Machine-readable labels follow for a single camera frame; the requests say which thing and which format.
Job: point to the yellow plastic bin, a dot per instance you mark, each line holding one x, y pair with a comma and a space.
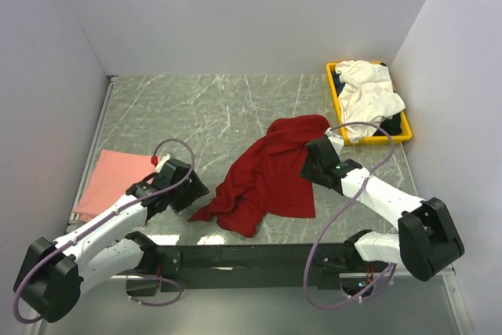
405, 135

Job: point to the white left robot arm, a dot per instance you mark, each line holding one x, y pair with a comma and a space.
54, 274

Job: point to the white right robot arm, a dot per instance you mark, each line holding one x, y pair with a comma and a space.
426, 239

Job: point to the red t shirt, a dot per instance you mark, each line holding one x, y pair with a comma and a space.
266, 179

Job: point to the folded pink t shirt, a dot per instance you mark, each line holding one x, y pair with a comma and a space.
113, 174

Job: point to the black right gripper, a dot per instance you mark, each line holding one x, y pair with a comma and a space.
306, 171

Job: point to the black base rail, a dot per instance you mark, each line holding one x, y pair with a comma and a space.
254, 266

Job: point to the blue garment in bin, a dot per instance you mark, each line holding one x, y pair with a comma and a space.
339, 85

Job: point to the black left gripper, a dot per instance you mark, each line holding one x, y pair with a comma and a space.
194, 189

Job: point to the black garment in bin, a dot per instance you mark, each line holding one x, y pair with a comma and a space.
390, 126

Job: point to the white t shirt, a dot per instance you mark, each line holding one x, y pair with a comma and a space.
367, 97

